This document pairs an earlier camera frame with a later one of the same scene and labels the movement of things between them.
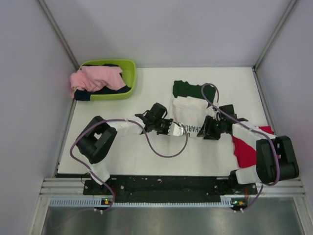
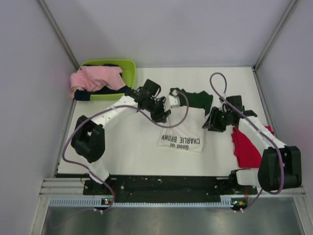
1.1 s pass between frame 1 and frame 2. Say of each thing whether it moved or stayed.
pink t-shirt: stayed
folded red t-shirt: stayed
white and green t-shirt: moved
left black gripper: moved
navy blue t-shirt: stayed
